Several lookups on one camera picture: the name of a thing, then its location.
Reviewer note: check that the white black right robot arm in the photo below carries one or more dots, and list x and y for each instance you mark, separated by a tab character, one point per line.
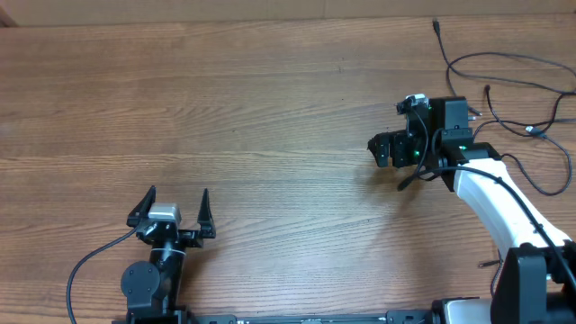
536	281

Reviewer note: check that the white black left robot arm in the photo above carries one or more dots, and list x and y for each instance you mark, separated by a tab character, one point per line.
152	287

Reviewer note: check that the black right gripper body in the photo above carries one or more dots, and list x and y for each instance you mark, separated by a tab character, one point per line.
407	152

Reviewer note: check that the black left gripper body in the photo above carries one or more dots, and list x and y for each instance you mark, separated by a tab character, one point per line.
187	238

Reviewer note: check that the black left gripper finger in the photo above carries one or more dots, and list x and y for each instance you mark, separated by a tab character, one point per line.
141	210
205	219

